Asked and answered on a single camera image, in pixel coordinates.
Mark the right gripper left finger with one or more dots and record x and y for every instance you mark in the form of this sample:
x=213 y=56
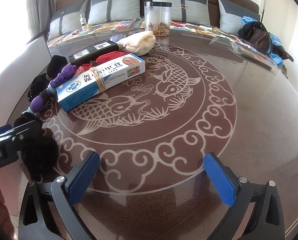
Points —
x=36 y=220

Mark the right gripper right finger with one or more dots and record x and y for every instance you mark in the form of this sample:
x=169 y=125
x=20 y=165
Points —
x=266 y=220

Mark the purple black plush toy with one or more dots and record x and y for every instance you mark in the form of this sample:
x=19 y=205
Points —
x=40 y=154

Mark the black knit hat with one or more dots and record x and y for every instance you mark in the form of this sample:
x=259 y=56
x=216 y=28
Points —
x=39 y=84

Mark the red snack bag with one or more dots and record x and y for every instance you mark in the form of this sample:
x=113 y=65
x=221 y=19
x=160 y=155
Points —
x=100 y=60

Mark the blue white medicine box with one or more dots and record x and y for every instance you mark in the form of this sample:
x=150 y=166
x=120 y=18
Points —
x=98 y=79

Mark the black rectangular box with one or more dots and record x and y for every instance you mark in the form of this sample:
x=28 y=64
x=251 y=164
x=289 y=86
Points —
x=91 y=53

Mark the cream towel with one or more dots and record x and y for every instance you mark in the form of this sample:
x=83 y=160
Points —
x=138 y=44

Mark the grey board panel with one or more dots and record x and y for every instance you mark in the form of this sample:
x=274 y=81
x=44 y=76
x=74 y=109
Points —
x=18 y=76

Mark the far left grey cushion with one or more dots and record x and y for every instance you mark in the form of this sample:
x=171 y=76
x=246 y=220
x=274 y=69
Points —
x=67 y=19

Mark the grey cushion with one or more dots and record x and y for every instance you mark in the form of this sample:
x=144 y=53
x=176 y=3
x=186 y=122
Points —
x=231 y=15
x=67 y=19
x=102 y=11
x=189 y=11

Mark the small white lotion bottle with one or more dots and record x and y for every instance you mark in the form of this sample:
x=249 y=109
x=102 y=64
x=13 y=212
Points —
x=83 y=22

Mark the grey curtain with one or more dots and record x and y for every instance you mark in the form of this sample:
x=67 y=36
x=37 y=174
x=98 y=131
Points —
x=39 y=14

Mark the black brown bag pile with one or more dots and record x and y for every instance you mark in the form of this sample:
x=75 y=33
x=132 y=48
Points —
x=258 y=37

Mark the floral bed cover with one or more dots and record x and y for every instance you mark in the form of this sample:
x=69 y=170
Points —
x=139 y=24

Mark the clear plastic jar black lid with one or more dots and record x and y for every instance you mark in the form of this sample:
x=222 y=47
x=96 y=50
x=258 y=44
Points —
x=157 y=18

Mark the far right grey cushion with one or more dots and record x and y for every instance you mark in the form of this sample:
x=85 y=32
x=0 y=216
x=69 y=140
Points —
x=231 y=15

